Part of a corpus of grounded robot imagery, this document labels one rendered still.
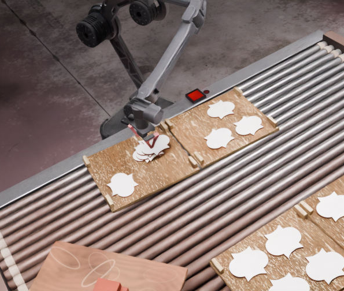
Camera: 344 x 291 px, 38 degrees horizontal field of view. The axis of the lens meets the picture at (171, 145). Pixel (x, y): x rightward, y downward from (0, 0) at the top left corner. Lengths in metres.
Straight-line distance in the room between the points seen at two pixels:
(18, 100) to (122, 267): 2.81
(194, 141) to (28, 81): 2.54
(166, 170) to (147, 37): 2.71
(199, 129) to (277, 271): 0.79
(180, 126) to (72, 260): 0.85
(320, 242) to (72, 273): 0.88
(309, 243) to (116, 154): 0.92
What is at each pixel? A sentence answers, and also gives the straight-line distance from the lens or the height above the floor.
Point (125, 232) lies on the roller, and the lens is 1.98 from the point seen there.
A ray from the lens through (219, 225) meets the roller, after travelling 1.95.
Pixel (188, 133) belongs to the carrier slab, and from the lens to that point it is 2.27.
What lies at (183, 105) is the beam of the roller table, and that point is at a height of 0.92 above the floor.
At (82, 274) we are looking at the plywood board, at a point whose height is 1.04.
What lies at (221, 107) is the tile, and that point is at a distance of 2.37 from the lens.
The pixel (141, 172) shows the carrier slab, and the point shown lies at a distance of 2.13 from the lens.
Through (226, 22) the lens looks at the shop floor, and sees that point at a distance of 4.78.
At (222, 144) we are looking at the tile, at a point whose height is 0.94.
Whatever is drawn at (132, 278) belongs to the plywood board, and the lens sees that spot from 1.72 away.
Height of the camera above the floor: 2.50
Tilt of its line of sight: 45 degrees down
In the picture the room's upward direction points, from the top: 9 degrees counter-clockwise
